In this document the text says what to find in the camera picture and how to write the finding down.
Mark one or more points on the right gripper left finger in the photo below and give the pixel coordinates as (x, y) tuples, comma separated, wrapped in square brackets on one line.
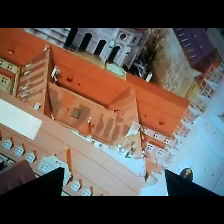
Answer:
[(46, 185)]

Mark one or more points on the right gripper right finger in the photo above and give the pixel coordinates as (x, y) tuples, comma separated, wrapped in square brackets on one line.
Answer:
[(181, 186)]

